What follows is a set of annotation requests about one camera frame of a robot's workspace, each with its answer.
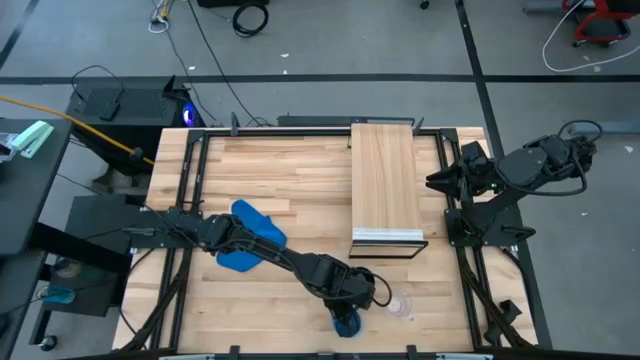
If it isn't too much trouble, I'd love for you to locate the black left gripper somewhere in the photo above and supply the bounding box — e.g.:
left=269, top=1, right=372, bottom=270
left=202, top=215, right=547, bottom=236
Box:
left=322, top=279, right=377, bottom=330

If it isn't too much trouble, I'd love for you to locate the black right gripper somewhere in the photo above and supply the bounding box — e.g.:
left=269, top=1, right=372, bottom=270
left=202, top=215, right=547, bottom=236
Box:
left=425, top=141, right=497, bottom=205

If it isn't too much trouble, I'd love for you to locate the blue cup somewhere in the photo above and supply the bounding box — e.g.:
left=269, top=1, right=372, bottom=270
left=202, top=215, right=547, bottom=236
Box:
left=331, top=306, right=364, bottom=339

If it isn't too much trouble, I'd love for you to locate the clear plastic cup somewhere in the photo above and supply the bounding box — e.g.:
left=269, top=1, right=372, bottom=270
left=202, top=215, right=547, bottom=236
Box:
left=386, top=289, right=415, bottom=320

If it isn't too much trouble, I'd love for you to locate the blue cloth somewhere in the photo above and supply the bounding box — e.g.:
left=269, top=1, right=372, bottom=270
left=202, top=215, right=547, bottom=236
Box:
left=215, top=199, right=289, bottom=274

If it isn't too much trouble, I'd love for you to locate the red cart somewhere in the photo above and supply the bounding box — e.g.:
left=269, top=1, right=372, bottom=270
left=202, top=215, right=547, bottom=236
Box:
left=561, top=0, right=640, bottom=49

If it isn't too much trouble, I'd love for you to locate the black low stand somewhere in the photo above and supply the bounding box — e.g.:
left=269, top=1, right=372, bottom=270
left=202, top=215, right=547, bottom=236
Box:
left=27, top=193, right=151, bottom=352

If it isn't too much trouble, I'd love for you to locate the black computer tower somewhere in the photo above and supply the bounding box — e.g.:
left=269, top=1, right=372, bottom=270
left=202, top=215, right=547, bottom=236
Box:
left=65, top=74, right=205, bottom=177

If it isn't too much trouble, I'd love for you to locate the black power adapter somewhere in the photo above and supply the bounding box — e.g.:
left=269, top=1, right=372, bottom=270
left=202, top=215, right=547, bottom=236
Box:
left=98, top=101, right=122, bottom=123

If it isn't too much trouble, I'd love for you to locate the black side desk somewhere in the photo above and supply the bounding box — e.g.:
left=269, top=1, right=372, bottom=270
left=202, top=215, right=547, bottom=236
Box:
left=0, top=117, right=74, bottom=257

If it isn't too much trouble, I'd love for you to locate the mint green stapler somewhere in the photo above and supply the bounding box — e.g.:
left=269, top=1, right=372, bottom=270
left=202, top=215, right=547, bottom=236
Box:
left=10, top=120, right=56, bottom=160

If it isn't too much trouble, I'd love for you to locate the wooden shelf with black frame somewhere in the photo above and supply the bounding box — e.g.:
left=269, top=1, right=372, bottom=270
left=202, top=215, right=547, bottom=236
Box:
left=347, top=122, right=430, bottom=260

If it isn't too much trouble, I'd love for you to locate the long white floor cable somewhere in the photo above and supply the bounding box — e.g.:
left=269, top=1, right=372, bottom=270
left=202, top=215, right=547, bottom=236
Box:
left=541, top=0, right=640, bottom=74

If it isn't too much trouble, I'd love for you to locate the black metal rig frame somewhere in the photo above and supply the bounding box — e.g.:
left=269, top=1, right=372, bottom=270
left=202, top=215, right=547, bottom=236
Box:
left=113, top=115, right=551, bottom=353

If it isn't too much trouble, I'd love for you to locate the long black floor cable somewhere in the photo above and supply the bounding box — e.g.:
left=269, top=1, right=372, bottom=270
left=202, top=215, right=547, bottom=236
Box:
left=185, top=0, right=274, bottom=128

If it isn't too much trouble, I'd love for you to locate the coiled black cable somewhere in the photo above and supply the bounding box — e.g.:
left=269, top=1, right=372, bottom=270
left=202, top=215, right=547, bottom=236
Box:
left=231, top=1, right=270, bottom=39

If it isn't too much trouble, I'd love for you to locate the yellow floor cable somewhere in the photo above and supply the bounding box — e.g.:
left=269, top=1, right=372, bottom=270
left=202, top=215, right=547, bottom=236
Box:
left=0, top=95, right=156, bottom=167

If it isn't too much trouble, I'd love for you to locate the white and yellow cable bundle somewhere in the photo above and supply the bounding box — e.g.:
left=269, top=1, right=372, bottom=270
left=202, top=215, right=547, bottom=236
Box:
left=147, top=0, right=175, bottom=35

